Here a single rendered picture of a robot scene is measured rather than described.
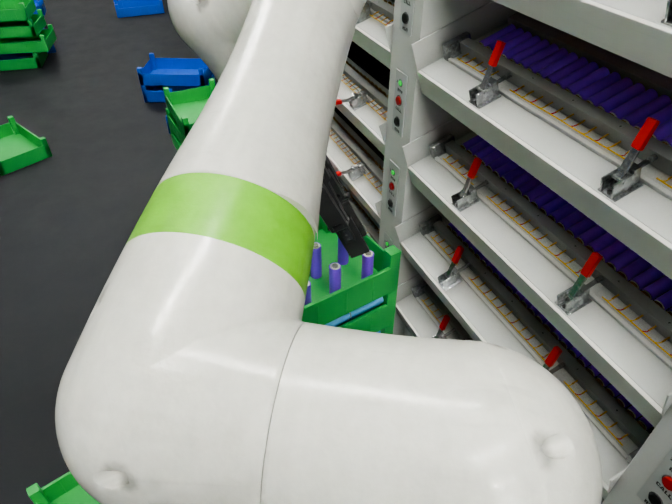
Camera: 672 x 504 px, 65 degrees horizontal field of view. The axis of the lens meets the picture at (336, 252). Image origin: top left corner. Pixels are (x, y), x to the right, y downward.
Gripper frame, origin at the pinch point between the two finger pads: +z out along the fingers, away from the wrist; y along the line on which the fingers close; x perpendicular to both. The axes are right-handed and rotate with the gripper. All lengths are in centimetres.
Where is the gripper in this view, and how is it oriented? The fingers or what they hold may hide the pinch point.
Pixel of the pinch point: (350, 229)
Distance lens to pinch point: 78.8
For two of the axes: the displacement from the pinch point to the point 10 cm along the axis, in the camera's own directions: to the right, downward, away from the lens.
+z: 4.2, 6.8, 6.0
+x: 9.0, -3.6, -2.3
